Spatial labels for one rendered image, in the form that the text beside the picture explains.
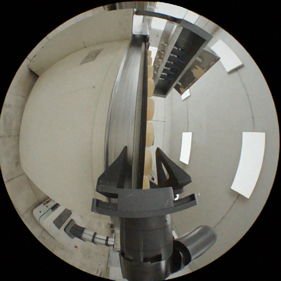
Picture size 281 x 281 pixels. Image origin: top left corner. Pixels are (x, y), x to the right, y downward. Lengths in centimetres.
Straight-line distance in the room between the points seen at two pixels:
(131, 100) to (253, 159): 209
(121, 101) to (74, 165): 17
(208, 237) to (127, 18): 61
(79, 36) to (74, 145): 52
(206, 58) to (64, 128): 73
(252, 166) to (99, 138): 215
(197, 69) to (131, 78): 54
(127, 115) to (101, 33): 46
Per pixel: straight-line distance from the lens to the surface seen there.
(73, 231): 106
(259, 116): 219
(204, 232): 16
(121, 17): 48
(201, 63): 66
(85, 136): 17
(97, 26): 51
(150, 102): 16
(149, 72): 23
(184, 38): 60
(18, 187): 97
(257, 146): 206
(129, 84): 20
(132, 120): 16
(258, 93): 235
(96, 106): 17
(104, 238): 97
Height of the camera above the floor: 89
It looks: 5 degrees up
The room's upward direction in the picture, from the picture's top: 93 degrees clockwise
